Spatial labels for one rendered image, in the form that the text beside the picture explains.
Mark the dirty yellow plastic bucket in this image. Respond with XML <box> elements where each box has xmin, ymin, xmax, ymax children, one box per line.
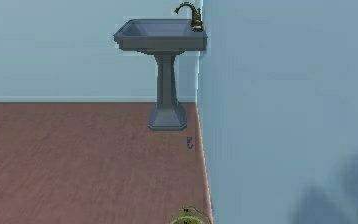
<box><xmin>169</xmin><ymin>205</ymin><xmax>213</xmax><ymax>224</ymax></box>

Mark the brass faucet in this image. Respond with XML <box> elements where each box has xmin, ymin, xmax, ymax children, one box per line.
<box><xmin>174</xmin><ymin>1</ymin><xmax>205</xmax><ymax>33</ymax></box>

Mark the grey pedestal sink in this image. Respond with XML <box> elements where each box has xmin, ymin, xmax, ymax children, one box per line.
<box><xmin>112</xmin><ymin>18</ymin><xmax>208</xmax><ymax>131</ymax></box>

